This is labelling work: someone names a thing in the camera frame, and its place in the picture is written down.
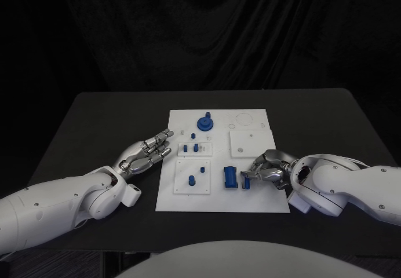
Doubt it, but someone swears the blue gear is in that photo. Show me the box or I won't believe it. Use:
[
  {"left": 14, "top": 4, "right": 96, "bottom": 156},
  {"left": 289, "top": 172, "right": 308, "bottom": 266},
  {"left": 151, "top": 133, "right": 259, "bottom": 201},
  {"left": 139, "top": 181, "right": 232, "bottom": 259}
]
[{"left": 196, "top": 116, "right": 214, "bottom": 132}]

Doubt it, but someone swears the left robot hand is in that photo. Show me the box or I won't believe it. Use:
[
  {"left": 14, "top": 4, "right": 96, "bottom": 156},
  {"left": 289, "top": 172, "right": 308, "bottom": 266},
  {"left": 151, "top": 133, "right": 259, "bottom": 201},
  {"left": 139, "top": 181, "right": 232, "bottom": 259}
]
[{"left": 113, "top": 128, "right": 176, "bottom": 177}]

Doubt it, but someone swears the large blue block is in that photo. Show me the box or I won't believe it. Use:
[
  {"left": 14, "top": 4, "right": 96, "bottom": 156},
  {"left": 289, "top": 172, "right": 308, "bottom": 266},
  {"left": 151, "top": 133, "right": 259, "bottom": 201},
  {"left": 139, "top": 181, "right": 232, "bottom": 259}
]
[{"left": 223, "top": 166, "right": 239, "bottom": 189}]

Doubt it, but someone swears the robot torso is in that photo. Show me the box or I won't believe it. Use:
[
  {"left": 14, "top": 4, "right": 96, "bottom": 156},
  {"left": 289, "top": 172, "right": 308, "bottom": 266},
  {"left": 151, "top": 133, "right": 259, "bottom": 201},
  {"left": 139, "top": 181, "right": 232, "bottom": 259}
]
[{"left": 113, "top": 240, "right": 393, "bottom": 278}]

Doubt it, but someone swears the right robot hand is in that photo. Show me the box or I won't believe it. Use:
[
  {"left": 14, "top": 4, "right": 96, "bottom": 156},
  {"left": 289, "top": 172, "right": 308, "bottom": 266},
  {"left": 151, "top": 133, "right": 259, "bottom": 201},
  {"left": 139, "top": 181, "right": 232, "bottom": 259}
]
[{"left": 239, "top": 149, "right": 298, "bottom": 191}]

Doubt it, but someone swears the white cable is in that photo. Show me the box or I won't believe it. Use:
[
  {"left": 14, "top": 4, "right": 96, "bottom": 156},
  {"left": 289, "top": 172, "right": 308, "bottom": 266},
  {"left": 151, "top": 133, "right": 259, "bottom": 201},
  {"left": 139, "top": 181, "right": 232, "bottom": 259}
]
[
  {"left": 341, "top": 158, "right": 372, "bottom": 169},
  {"left": 72, "top": 218, "right": 90, "bottom": 230}
]

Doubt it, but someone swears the white task board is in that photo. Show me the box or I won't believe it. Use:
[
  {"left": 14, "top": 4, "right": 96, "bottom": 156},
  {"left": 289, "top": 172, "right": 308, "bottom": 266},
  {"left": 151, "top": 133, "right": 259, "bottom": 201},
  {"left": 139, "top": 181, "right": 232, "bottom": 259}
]
[{"left": 154, "top": 108, "right": 291, "bottom": 214}]

